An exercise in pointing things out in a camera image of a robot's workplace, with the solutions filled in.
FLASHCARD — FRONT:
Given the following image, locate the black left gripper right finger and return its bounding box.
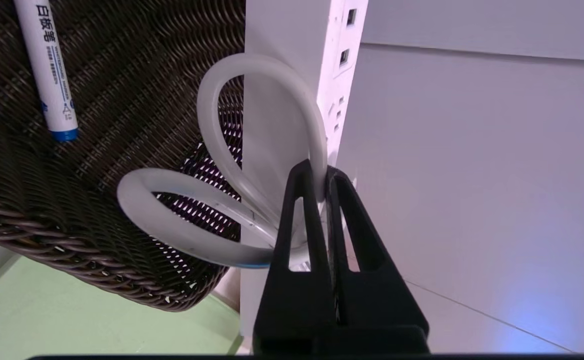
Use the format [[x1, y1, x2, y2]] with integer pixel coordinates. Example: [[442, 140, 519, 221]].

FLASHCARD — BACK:
[[326, 167, 430, 328]]

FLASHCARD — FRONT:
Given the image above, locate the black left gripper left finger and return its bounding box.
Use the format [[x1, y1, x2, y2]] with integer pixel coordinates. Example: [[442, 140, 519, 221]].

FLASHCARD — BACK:
[[254, 160, 335, 328]]

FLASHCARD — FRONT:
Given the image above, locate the white power strip with cable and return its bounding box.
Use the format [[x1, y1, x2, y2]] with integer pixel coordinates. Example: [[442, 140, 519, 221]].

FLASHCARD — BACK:
[[117, 0, 370, 341]]

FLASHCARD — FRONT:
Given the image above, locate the white marker with blue cap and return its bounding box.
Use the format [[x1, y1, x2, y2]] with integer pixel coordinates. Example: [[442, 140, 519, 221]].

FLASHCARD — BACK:
[[14, 0, 80, 143]]

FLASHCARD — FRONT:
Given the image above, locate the dark brown wicker basket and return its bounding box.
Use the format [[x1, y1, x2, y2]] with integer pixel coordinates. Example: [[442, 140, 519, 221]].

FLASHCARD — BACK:
[[0, 0, 246, 313]]

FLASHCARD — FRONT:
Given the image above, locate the light green plastic tray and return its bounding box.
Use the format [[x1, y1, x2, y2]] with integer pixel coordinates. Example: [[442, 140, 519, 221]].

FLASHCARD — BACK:
[[0, 255, 245, 357]]

